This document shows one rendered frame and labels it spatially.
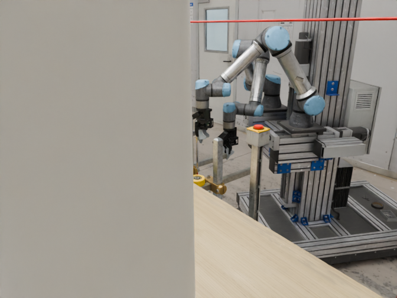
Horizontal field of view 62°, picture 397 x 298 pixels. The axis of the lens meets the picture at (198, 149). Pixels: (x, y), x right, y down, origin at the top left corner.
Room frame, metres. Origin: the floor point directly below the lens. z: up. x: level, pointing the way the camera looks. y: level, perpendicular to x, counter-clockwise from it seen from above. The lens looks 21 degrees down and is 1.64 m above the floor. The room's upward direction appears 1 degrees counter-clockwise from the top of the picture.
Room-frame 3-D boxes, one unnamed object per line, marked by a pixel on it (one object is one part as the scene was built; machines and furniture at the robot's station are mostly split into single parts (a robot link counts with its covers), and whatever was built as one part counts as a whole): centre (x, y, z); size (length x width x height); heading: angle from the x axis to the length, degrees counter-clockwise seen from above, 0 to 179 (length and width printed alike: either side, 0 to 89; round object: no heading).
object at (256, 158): (1.32, -0.25, 0.93); 0.05 x 0.05 x 0.45; 37
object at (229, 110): (1.96, -0.19, 1.12); 0.09 x 0.08 x 0.11; 156
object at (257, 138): (1.32, -0.25, 1.18); 0.07 x 0.07 x 0.08; 37
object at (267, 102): (2.45, -0.56, 1.09); 0.15 x 0.15 x 0.10
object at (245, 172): (1.62, -0.15, 0.84); 0.44 x 0.03 x 0.04; 127
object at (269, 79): (2.45, -0.55, 1.21); 0.13 x 0.12 x 0.14; 66
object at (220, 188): (1.55, -0.08, 0.84); 0.14 x 0.06 x 0.05; 37
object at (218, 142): (1.53, -0.10, 0.87); 0.04 x 0.04 x 0.48; 37
